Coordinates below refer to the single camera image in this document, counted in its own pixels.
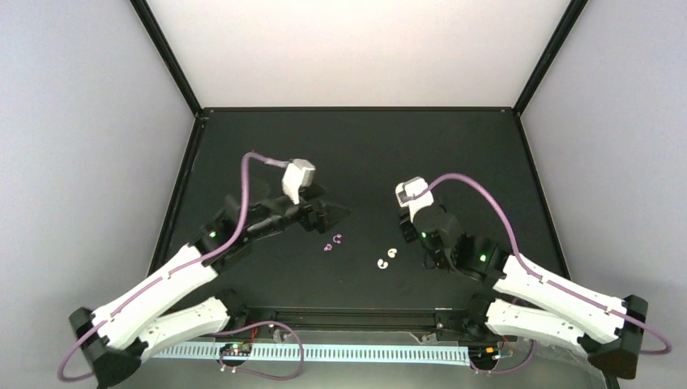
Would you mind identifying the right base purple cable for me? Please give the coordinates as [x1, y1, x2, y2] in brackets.
[469, 338, 538, 376]

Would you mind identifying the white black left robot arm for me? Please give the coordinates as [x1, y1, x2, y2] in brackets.
[69, 184, 351, 388]

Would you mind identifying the black rear right frame post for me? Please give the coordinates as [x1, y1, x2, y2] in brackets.
[513, 0, 588, 117]

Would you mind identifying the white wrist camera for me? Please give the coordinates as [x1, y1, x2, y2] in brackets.
[395, 177, 434, 222]
[281, 159, 316, 205]

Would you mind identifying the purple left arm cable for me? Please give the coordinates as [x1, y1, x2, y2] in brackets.
[57, 151, 293, 383]

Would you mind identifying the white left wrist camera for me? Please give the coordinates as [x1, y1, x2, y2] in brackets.
[281, 159, 316, 205]

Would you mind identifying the black rear left frame post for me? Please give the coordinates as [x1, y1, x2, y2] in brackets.
[130, 0, 203, 117]

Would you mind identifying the white slotted cable duct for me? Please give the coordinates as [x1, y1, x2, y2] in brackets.
[155, 341, 470, 366]

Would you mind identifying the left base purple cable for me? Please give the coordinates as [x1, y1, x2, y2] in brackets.
[211, 321, 305, 383]

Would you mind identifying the black frame post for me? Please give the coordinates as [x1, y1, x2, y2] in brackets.
[513, 0, 588, 117]
[130, 0, 203, 117]

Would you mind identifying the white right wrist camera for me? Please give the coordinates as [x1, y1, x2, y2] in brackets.
[395, 177, 434, 222]

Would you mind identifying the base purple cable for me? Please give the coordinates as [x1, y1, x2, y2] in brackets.
[469, 338, 538, 376]
[211, 321, 305, 383]

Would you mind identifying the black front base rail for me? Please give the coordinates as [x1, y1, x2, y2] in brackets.
[245, 307, 468, 331]

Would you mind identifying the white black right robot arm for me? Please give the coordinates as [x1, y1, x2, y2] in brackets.
[399, 205, 648, 380]

